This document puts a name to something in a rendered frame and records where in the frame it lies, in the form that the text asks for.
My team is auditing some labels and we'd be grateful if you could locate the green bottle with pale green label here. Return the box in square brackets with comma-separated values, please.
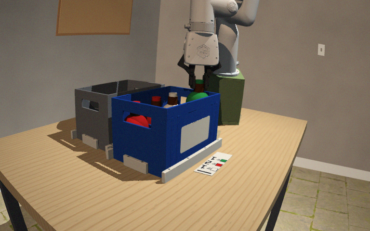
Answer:
[186, 79, 208, 102]

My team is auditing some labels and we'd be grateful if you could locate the blue plastic crate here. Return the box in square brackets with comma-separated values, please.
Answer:
[111, 86, 220, 178]

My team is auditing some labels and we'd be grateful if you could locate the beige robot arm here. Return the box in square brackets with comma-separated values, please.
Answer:
[185, 0, 259, 77]

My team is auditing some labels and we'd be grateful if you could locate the red bottle with pink label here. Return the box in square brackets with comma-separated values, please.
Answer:
[124, 113, 149, 128]
[144, 96, 161, 124]

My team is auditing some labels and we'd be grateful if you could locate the grey plastic crate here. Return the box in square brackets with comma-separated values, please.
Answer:
[75, 79, 158, 151]

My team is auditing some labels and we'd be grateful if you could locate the white paper pick list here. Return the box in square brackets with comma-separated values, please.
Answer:
[194, 152, 233, 176]

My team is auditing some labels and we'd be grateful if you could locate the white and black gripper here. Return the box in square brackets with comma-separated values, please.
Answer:
[178, 31, 222, 90]

